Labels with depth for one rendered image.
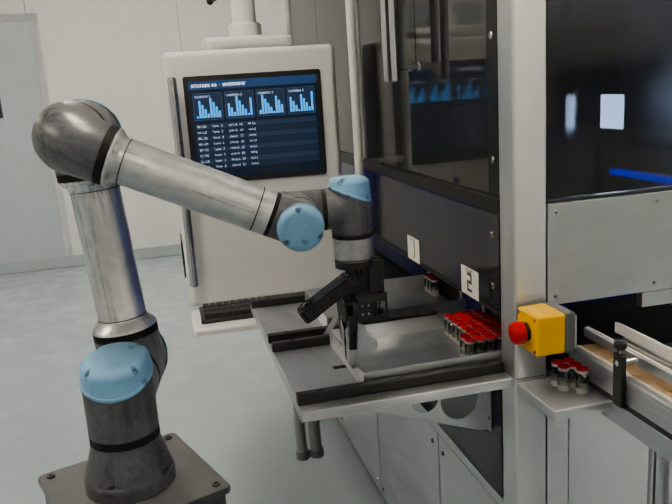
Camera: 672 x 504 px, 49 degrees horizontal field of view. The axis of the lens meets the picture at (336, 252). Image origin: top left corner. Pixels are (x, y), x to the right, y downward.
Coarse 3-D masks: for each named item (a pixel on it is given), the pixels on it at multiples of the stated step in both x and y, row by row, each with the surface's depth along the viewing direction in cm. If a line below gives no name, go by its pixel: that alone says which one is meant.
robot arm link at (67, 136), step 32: (32, 128) 115; (64, 128) 110; (96, 128) 111; (64, 160) 111; (96, 160) 110; (128, 160) 111; (160, 160) 113; (160, 192) 113; (192, 192) 113; (224, 192) 114; (256, 192) 116; (256, 224) 116; (288, 224) 114; (320, 224) 115
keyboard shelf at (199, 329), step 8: (192, 312) 216; (192, 320) 209; (200, 320) 207; (232, 320) 205; (240, 320) 205; (248, 320) 204; (200, 328) 200; (208, 328) 200; (216, 328) 200; (224, 328) 201; (232, 328) 201; (240, 328) 202; (248, 328) 202; (256, 328) 203
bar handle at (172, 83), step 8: (168, 80) 200; (168, 88) 201; (176, 88) 201; (176, 96) 202; (176, 104) 202; (176, 112) 202; (176, 120) 203; (176, 128) 203; (176, 136) 204; (176, 144) 204; (176, 152) 205; (184, 208) 208; (184, 216) 209; (184, 224) 209; (184, 232) 210; (192, 232) 211; (192, 240) 211; (192, 248) 211; (192, 256) 211; (192, 264) 212; (192, 272) 212; (192, 280) 213
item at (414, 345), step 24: (336, 336) 159; (384, 336) 162; (408, 336) 161; (432, 336) 160; (360, 360) 149; (384, 360) 148; (408, 360) 147; (432, 360) 146; (456, 360) 138; (480, 360) 139
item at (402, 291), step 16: (320, 288) 192; (384, 288) 196; (400, 288) 197; (416, 288) 197; (336, 304) 188; (384, 304) 185; (400, 304) 184; (416, 304) 183; (432, 304) 172; (448, 304) 173; (464, 304) 174; (320, 320) 174
